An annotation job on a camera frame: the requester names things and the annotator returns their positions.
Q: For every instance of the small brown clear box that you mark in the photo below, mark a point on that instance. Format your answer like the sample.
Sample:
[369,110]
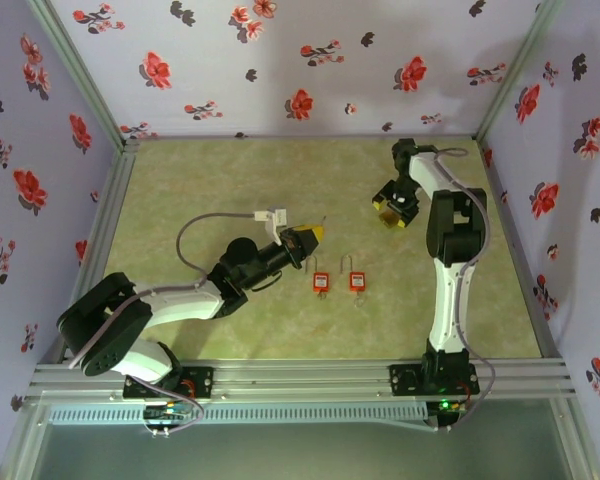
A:
[389,219]

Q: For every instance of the red padlock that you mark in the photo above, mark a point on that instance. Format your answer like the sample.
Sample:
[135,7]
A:
[357,282]
[321,282]

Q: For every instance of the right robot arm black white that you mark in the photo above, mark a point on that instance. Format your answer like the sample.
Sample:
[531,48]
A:
[447,310]

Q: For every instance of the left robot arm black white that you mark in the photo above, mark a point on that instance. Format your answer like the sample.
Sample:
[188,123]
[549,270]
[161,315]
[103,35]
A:
[185,305]

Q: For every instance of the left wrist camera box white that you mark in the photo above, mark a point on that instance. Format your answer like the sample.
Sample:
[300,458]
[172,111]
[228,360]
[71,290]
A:
[275,217]

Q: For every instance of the aluminium side frame rail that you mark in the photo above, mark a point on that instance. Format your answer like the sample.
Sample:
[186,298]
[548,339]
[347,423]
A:
[117,185]
[495,185]

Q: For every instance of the thin aluminium frame rail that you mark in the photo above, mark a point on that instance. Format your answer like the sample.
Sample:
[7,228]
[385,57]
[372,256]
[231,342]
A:
[300,137]

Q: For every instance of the aluminium frame rail wide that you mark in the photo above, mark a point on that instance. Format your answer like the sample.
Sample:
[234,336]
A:
[300,380]

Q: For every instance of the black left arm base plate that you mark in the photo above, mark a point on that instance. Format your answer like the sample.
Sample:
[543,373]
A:
[202,382]

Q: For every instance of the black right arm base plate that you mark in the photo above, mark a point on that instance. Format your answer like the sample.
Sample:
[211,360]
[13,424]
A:
[405,380]

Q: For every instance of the aluminium frame post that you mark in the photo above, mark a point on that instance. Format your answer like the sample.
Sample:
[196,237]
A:
[577,445]
[82,75]
[22,445]
[514,75]

